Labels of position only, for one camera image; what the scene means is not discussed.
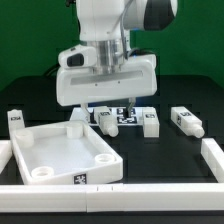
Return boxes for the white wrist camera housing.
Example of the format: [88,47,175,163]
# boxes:
[58,45,97,69]

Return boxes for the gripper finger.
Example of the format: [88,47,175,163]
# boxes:
[125,97,136,118]
[81,103,90,122]

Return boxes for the white right fence bar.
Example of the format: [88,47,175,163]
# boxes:
[201,138,224,183]

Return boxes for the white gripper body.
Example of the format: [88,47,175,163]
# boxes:
[56,54,157,106]

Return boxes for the white desk top tray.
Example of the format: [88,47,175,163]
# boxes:
[11,121,123,185]

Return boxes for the white marker sheet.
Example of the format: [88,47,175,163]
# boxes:
[70,107,144,126]

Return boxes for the white front fence bar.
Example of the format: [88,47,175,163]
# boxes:
[0,183,224,212]

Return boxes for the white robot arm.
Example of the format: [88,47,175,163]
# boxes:
[56,0,178,109]

